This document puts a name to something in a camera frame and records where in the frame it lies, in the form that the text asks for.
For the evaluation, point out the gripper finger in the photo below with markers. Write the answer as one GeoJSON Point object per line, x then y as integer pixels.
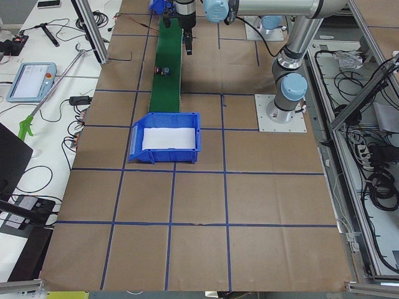
{"type": "Point", "coordinates": [188, 41]}

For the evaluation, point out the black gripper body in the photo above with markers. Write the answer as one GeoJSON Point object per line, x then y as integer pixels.
{"type": "Point", "coordinates": [186, 22]}

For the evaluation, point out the red push button switch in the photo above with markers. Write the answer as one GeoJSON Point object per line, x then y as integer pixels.
{"type": "Point", "coordinates": [163, 71]}

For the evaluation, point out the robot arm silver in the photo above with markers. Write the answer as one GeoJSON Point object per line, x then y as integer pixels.
{"type": "Point", "coordinates": [291, 85]}
{"type": "Point", "coordinates": [269, 23]}

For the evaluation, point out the blue bin right side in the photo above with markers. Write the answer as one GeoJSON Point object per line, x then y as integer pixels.
{"type": "Point", "coordinates": [157, 6]}

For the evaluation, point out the blue bin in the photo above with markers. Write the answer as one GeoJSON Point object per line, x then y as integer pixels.
{"type": "Point", "coordinates": [165, 120]}
{"type": "Point", "coordinates": [157, 6]}

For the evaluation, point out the green conveyor belt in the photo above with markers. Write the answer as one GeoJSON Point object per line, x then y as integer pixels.
{"type": "Point", "coordinates": [166, 90]}

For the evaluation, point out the blue bin left side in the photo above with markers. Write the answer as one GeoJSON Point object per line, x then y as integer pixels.
{"type": "Point", "coordinates": [165, 120]}

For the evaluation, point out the white foam pad left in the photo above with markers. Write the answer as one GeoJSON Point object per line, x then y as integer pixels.
{"type": "Point", "coordinates": [166, 138]}

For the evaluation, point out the black power adapter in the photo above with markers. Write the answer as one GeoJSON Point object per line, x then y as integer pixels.
{"type": "Point", "coordinates": [80, 100]}

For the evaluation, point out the black flat bar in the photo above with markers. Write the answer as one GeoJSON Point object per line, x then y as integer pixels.
{"type": "Point", "coordinates": [49, 34]}

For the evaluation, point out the teach pendant tablet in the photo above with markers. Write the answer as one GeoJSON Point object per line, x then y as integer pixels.
{"type": "Point", "coordinates": [32, 82]}

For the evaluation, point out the reacher grabber tool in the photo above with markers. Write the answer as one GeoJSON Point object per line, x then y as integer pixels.
{"type": "Point", "coordinates": [25, 125]}

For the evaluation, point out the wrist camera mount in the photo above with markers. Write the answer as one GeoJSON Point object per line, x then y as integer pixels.
{"type": "Point", "coordinates": [169, 13]}

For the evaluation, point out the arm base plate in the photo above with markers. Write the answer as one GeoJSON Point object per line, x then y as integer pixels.
{"type": "Point", "coordinates": [253, 30]}
{"type": "Point", "coordinates": [271, 119]}

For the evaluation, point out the aluminium frame post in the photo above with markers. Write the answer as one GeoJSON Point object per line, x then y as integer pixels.
{"type": "Point", "coordinates": [86, 18]}

